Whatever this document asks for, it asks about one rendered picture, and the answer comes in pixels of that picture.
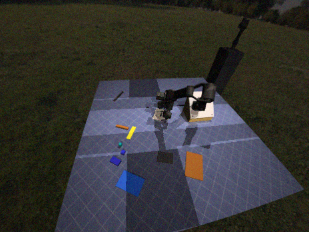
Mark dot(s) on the yellow flat bar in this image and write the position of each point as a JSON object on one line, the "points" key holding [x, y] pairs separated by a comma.
{"points": [[131, 132]]}

